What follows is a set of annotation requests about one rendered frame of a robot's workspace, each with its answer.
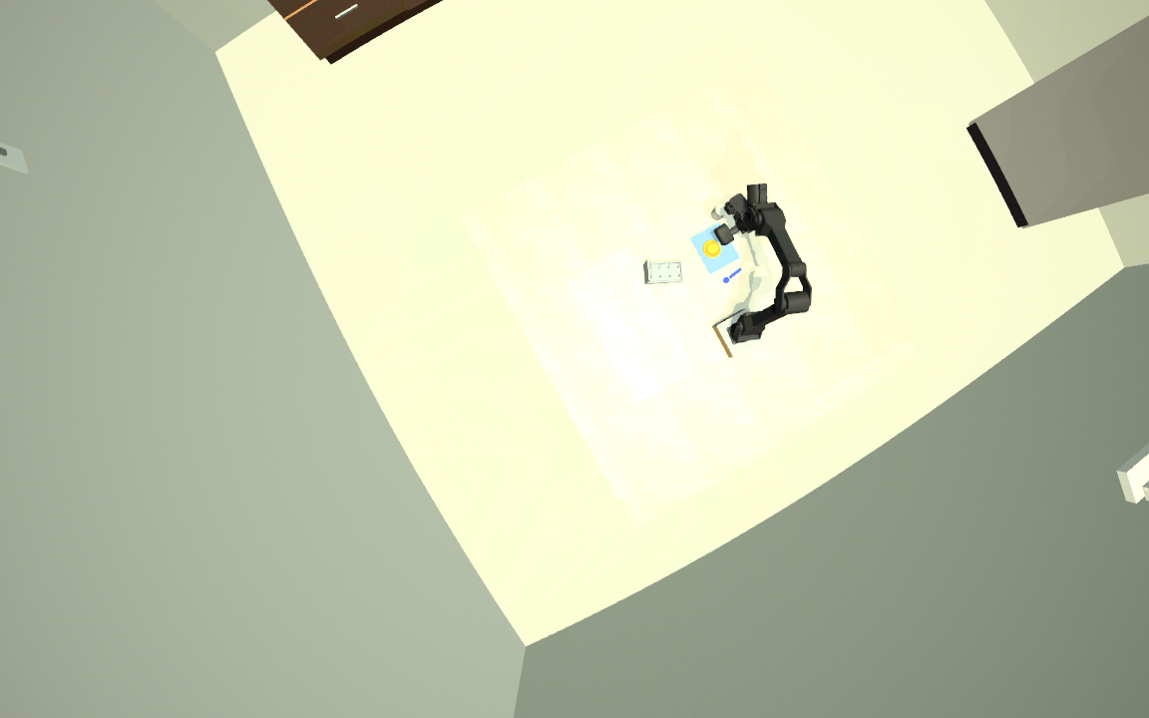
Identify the light blue square mat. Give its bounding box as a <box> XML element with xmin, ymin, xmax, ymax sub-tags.
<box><xmin>691</xmin><ymin>222</ymin><xmax>740</xmax><ymax>275</ymax></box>

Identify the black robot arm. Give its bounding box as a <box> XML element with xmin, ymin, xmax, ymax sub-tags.
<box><xmin>724</xmin><ymin>182</ymin><xmax>812</xmax><ymax>345</ymax></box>

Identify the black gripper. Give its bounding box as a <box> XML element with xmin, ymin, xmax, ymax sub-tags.
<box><xmin>714</xmin><ymin>210</ymin><xmax>754</xmax><ymax>245</ymax></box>

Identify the grey dish rack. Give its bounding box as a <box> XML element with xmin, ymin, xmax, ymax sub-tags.
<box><xmin>643</xmin><ymin>258</ymin><xmax>683</xmax><ymax>284</ymax></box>

